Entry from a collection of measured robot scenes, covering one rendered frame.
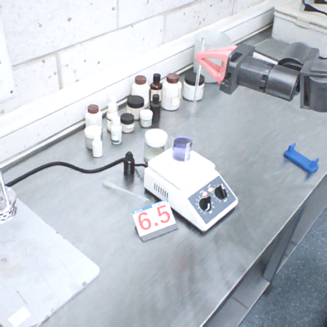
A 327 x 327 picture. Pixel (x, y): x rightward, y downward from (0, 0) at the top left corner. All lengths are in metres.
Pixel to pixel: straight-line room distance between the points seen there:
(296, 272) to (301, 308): 0.17
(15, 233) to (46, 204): 0.11
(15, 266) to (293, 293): 1.25
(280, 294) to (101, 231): 1.06
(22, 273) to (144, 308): 0.25
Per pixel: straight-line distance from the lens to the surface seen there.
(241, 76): 0.76
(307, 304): 1.81
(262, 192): 1.05
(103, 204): 0.96
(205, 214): 0.90
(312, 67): 0.73
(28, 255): 0.87
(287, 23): 1.87
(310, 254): 1.98
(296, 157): 1.18
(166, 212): 0.91
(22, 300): 0.82
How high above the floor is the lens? 1.45
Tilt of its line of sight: 41 degrees down
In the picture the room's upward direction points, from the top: 6 degrees clockwise
